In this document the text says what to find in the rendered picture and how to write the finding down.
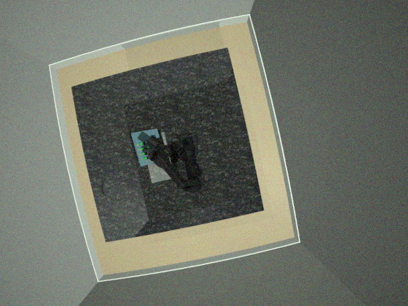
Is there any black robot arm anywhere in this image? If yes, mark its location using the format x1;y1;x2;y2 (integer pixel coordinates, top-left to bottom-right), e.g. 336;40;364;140
146;136;202;193

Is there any blue-grey switch panel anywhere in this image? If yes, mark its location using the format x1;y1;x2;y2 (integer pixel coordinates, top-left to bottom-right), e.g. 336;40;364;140
131;128;160;167

